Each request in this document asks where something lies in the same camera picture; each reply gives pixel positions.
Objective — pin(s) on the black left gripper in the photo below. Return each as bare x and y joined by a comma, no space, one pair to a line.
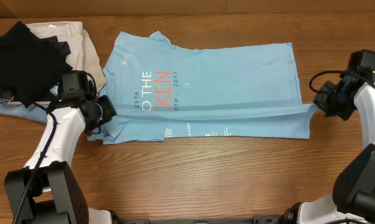
109,112

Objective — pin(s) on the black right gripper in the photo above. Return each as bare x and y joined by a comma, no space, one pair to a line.
319,101

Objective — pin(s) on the light blue t-shirt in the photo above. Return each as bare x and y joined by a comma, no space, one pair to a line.
160,90

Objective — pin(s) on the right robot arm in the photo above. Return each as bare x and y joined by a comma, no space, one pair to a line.
353,196

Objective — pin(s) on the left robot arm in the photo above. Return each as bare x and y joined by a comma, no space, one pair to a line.
45,189

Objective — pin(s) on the beige folded trousers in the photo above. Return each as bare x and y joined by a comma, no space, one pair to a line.
74,45

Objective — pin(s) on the blue denim jeans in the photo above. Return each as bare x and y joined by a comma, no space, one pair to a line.
32,112

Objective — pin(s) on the black folded garment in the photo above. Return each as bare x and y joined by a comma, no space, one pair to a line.
28,66

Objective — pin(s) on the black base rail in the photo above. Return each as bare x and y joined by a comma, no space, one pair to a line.
257,219

